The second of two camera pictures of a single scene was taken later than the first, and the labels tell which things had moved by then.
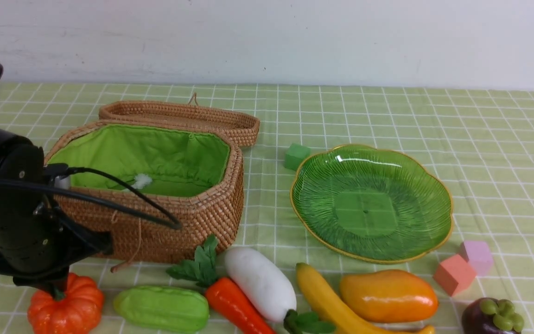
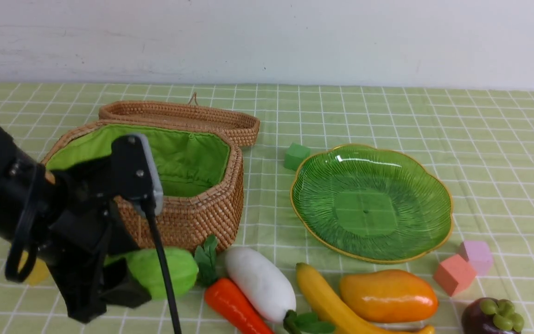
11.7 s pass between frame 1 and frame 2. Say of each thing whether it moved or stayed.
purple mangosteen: stayed
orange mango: stayed
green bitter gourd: moved
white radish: stayed
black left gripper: moved
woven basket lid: stayed
